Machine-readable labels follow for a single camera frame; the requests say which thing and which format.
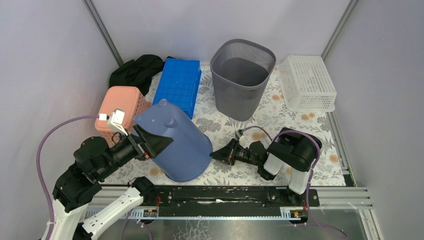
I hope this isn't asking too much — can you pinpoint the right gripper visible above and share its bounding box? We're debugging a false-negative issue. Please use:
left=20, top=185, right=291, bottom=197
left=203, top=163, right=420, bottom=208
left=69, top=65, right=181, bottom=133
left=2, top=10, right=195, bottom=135
left=210, top=138, right=261, bottom=167

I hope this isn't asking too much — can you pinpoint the blue bucket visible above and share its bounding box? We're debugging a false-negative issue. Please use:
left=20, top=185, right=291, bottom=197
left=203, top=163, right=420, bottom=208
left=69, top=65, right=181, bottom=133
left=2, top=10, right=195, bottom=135
left=133, top=99, right=213, bottom=183

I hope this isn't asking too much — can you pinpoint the pink plastic basket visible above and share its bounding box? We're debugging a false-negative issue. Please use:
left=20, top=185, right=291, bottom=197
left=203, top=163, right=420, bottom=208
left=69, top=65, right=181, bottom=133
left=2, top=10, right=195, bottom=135
left=94, top=86, right=152, bottom=147

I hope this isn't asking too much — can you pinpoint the blue divided plastic tray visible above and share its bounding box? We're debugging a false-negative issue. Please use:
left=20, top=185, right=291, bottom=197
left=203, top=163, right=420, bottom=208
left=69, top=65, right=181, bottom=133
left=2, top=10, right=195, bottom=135
left=152, top=58, right=202, bottom=119

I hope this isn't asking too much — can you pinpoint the grey waste bin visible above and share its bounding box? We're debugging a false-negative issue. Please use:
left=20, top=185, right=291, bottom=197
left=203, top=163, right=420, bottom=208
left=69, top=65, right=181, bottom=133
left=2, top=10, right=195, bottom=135
left=210, top=38, right=277, bottom=122

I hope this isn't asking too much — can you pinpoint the white plastic basket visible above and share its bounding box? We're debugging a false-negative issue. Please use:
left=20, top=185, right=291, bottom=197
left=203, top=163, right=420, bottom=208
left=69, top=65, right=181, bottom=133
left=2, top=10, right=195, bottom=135
left=276, top=55, right=337, bottom=113

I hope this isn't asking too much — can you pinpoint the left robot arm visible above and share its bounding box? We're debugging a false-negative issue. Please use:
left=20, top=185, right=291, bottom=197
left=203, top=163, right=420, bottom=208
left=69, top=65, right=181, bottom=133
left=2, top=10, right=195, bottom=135
left=42, top=124, right=174, bottom=240

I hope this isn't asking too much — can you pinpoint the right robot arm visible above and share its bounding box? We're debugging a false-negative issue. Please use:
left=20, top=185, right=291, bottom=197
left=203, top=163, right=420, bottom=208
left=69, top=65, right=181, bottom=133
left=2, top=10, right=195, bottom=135
left=209, top=126, right=322, bottom=206

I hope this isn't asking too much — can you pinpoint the floral table mat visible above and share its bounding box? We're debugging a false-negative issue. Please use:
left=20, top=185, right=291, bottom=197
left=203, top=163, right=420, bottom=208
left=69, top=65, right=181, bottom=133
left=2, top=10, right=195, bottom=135
left=94, top=65, right=347, bottom=187

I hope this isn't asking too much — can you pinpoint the black cloth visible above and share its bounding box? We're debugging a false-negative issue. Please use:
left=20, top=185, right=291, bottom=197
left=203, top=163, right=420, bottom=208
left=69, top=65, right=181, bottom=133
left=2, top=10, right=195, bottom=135
left=108, top=54, right=166, bottom=96

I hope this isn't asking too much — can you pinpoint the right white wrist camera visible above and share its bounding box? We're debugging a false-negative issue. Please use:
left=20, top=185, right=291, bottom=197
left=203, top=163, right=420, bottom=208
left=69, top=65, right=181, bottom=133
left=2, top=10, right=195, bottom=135
left=234, top=129, right=244, bottom=140

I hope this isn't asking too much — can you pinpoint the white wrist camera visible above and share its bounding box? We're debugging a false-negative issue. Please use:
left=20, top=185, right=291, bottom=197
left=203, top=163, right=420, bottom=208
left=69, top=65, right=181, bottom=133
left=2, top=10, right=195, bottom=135
left=234, top=129, right=244, bottom=140
left=98, top=108, right=128, bottom=136

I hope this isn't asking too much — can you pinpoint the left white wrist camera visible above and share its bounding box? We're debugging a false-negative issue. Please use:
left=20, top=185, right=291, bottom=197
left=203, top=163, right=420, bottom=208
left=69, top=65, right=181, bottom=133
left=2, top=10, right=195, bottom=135
left=98, top=108, right=128, bottom=136

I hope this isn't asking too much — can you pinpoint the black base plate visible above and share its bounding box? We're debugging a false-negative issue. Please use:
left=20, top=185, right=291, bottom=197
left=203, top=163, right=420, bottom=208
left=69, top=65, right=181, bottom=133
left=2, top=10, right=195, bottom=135
left=141, top=185, right=320, bottom=218

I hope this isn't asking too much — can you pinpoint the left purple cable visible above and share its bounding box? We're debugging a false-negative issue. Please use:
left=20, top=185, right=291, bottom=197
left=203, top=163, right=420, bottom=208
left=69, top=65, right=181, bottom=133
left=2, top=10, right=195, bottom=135
left=35, top=114, right=104, bottom=240

